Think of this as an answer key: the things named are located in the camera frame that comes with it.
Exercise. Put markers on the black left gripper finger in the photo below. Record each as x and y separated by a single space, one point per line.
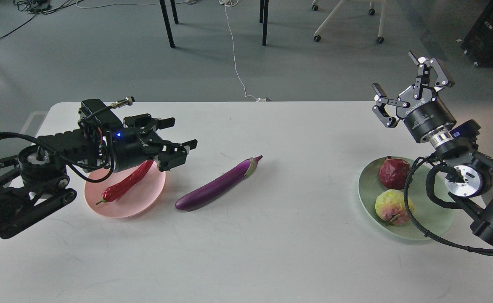
168 154
144 127

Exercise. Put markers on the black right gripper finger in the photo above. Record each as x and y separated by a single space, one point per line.
431 77
381 101

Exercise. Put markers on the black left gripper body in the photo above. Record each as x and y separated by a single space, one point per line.
130 147

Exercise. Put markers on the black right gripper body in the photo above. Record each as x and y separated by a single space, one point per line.
425 114

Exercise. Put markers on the red chili pepper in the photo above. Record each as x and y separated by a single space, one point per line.
112 193

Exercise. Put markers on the dark red pomegranate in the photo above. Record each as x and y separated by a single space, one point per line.
393 173

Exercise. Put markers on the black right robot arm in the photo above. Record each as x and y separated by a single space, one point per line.
461 176

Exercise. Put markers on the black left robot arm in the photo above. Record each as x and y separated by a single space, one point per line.
34 182

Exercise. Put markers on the pink plate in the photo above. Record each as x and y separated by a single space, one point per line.
138 199

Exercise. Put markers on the purple eggplant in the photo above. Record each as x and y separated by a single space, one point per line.
217 187

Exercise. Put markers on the white office chair base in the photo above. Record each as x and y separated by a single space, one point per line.
333 14

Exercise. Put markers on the green plate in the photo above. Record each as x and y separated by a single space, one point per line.
431 216

